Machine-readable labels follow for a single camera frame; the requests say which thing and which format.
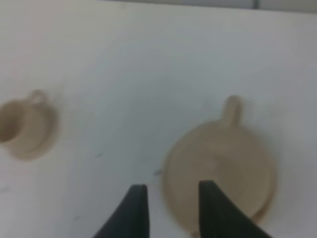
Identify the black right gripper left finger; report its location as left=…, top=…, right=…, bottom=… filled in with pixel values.
left=94, top=184, right=150, bottom=238

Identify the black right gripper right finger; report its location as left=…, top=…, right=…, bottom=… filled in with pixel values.
left=199, top=180, right=270, bottom=238

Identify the brown teapot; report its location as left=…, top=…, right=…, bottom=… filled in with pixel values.
left=162, top=95, right=276, bottom=233

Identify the brown far cup saucer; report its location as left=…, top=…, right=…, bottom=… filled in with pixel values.
left=8, top=103, right=60, bottom=161

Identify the brown far teacup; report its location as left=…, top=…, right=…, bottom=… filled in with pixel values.
left=0, top=90, right=50, bottom=149

